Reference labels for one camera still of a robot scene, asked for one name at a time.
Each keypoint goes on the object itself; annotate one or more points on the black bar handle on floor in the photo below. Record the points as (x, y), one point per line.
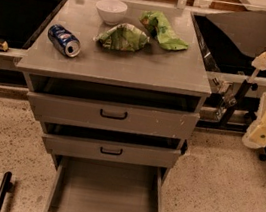
(5, 186)

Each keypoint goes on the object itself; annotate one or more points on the grey middle drawer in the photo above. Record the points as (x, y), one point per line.
(110, 151)

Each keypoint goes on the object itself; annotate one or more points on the green rice chip bag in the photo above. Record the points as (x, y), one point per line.
(160, 29)

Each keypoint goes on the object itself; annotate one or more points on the black tray stand table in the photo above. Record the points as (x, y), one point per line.
(229, 42)

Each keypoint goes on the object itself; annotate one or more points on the grey drawer cabinet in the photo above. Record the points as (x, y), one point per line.
(151, 77)

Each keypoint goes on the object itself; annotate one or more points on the white ceramic bowl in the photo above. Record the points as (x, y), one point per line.
(111, 11)

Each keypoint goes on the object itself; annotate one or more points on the grey open bottom drawer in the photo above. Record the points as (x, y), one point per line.
(83, 185)

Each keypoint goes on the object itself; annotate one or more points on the blue soda can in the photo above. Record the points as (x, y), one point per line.
(64, 41)

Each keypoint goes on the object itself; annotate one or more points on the yellow tape measure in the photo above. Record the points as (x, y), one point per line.
(3, 45)

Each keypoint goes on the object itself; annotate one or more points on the crumpled green snack bag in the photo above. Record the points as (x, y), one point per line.
(123, 37)

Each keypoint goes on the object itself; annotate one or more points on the grey top drawer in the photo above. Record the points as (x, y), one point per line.
(113, 117)

